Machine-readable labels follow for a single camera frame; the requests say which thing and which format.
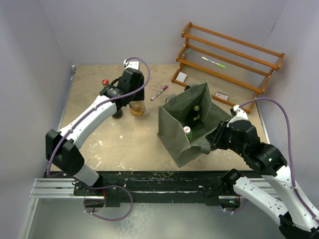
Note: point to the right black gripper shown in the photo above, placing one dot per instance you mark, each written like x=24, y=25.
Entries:
x=214, y=137

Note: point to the green bottle white cap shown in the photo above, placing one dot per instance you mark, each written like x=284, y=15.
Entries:
x=188, y=132

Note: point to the green canvas bag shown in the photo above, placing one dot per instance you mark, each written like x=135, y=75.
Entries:
x=172, y=119

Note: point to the blue white beverage carton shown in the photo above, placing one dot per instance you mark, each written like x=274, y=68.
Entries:
x=138, y=108

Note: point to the glass cola bottle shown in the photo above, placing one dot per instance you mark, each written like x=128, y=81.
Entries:
x=119, y=113

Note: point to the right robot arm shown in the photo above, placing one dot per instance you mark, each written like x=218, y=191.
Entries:
x=291, y=210

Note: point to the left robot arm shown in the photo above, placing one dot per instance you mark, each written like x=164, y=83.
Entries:
x=62, y=147

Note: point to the small red white packet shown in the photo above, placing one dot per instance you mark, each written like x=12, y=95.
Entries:
x=221, y=96

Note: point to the dark green glass bottle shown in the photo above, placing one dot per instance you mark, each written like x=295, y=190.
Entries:
x=194, y=117

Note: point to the green marker pen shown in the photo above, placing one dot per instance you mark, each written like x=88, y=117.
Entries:
x=213, y=62

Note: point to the wooden shelf rack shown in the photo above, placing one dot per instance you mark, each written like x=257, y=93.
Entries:
x=248, y=70

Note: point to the white card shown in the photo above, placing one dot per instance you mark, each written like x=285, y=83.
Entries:
x=181, y=77

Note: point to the purple marker pen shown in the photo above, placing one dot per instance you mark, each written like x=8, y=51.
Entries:
x=158, y=93

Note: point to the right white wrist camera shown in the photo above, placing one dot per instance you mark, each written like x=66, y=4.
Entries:
x=237, y=114

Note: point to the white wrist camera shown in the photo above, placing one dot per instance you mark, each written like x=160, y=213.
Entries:
x=237, y=114
x=131, y=66

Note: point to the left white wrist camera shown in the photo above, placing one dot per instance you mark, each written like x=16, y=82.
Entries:
x=131, y=66

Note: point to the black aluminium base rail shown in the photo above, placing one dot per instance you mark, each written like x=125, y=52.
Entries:
x=166, y=187

